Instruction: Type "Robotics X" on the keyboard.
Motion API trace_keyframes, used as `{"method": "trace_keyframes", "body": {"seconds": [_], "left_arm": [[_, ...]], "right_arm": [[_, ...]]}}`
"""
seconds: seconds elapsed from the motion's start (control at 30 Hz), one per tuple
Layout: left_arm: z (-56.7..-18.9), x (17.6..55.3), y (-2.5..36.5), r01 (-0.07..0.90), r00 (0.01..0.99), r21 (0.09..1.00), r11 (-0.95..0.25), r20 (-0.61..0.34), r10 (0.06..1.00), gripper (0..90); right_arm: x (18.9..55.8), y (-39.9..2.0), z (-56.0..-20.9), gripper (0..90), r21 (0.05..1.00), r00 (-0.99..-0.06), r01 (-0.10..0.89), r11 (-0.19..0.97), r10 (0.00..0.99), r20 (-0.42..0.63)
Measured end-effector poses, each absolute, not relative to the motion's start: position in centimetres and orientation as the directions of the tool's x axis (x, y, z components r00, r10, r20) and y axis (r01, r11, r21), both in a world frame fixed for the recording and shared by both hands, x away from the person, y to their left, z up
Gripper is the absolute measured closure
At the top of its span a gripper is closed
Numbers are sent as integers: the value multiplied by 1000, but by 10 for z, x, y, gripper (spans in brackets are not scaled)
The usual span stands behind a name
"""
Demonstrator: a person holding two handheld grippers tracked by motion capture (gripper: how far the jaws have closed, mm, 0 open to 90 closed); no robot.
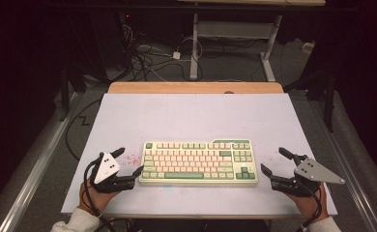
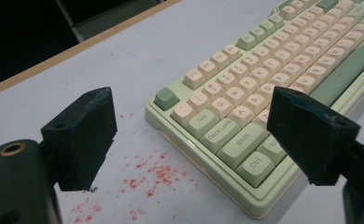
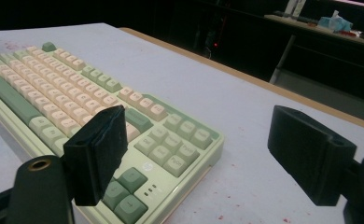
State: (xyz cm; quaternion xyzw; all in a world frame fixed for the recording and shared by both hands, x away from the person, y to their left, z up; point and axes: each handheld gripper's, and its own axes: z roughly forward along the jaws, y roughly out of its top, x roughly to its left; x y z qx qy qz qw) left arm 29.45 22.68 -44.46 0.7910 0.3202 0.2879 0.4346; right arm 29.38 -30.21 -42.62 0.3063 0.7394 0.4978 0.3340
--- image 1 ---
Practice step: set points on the person's right hand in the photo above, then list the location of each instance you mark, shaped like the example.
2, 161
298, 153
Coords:
309, 204

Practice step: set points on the white desk frame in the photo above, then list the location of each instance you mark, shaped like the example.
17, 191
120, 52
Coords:
231, 30

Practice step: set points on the green and cream keyboard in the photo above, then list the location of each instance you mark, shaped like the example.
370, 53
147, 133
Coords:
197, 162

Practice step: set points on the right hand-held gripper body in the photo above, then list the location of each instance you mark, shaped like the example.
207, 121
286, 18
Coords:
309, 172

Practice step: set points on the black stand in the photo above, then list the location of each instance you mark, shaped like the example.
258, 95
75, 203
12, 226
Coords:
64, 96
330, 103

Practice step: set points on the black device with red light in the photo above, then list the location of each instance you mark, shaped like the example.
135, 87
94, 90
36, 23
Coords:
125, 22

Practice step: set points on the white power adapter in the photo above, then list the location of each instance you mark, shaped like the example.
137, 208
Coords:
176, 55

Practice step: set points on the person's left hand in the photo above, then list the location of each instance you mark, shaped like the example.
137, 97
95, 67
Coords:
98, 198

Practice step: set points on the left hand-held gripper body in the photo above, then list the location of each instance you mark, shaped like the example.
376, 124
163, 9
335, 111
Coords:
107, 167

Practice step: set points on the metal rail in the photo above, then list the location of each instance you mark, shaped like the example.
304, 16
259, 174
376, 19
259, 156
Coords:
351, 167
32, 174

